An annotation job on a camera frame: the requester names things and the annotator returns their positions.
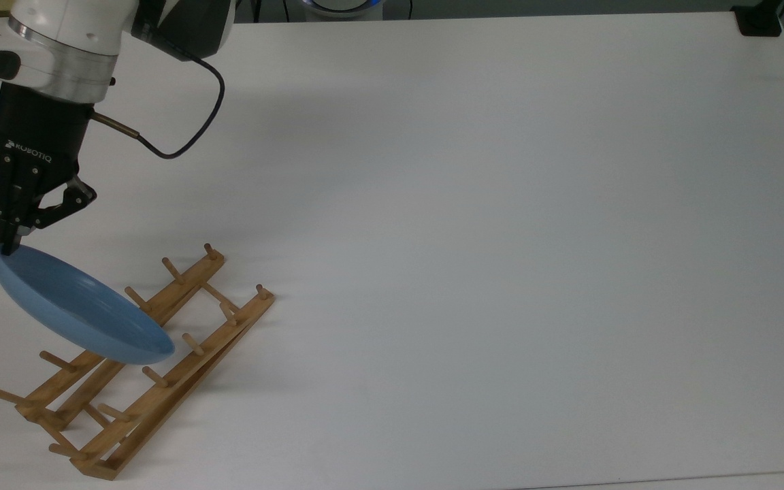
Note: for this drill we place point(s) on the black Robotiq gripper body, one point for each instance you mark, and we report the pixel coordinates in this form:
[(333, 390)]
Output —
[(35, 146)]

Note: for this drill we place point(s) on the blue round plate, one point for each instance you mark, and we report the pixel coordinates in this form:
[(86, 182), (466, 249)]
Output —
[(82, 309)]

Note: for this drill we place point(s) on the white blue-ringed robot base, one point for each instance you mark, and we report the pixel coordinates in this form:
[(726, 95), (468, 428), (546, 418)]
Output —
[(341, 7)]

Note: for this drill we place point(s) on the wooden peg plate rack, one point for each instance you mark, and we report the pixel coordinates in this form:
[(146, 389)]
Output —
[(160, 391)]

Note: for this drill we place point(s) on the black table clamp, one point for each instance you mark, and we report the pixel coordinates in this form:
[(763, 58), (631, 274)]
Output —
[(758, 19)]

